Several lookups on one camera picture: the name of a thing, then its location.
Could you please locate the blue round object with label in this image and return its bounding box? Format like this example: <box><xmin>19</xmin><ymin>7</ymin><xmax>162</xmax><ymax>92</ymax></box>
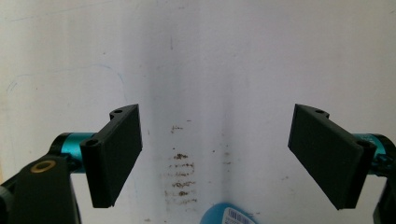
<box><xmin>199</xmin><ymin>202</ymin><xmax>258</xmax><ymax>224</ymax></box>

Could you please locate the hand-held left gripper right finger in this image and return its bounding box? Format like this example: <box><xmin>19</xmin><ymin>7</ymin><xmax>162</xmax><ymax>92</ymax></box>
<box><xmin>287</xmin><ymin>104</ymin><xmax>396</xmax><ymax>211</ymax></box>

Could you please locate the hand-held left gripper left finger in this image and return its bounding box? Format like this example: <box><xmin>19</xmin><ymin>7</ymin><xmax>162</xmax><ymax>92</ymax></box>
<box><xmin>50</xmin><ymin>104</ymin><xmax>144</xmax><ymax>209</ymax></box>

